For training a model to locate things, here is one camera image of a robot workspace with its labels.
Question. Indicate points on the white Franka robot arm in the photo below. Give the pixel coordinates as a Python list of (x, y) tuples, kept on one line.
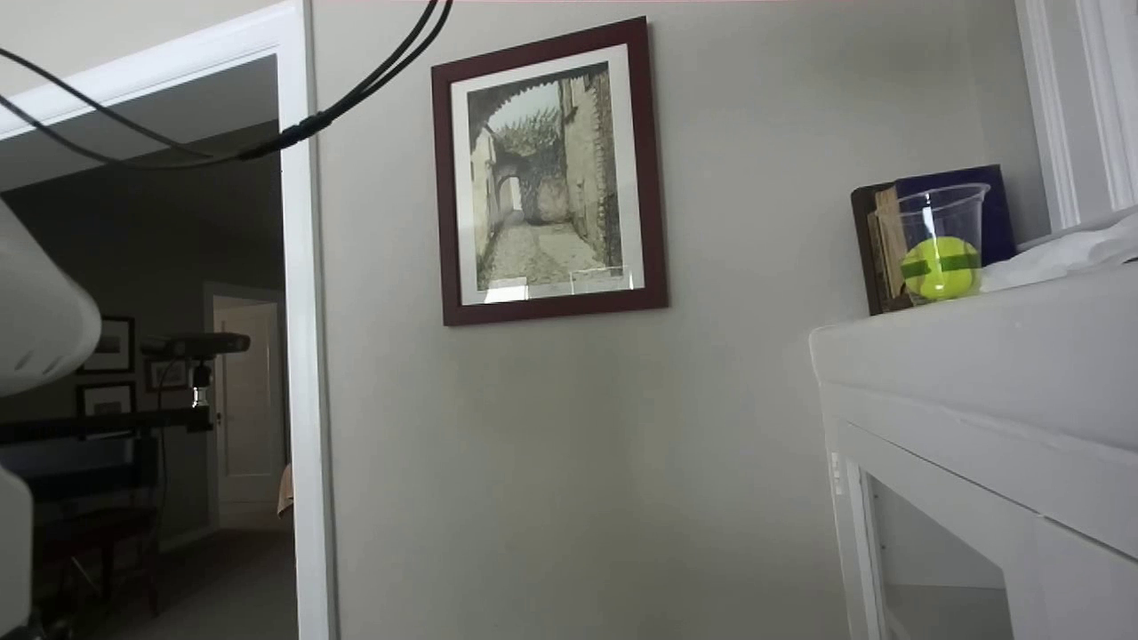
[(39, 307)]

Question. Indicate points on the dark red framed picture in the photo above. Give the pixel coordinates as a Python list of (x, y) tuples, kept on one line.
[(555, 164)]

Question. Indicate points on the white panel door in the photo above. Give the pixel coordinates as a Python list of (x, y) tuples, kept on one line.
[(250, 414)]

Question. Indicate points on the yellow green tennis ball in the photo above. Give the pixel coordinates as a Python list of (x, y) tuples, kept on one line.
[(945, 268)]

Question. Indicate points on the clear plastic cup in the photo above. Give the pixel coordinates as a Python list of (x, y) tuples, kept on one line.
[(945, 224)]

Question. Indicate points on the white glass door cabinet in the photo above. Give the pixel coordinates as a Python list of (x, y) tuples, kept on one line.
[(1007, 393)]

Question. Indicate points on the white crumpled cloth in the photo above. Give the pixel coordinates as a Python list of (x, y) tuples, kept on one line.
[(1056, 255)]

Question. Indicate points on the dark wooden furniture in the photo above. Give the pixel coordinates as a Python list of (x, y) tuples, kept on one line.
[(96, 520)]

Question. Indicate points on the white door frame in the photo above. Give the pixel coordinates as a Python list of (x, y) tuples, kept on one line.
[(309, 414)]

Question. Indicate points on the small framed wall picture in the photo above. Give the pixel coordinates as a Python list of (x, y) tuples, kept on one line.
[(116, 347), (170, 373), (107, 398)]

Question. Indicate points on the white window frame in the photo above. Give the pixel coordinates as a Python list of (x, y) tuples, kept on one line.
[(1088, 108)]

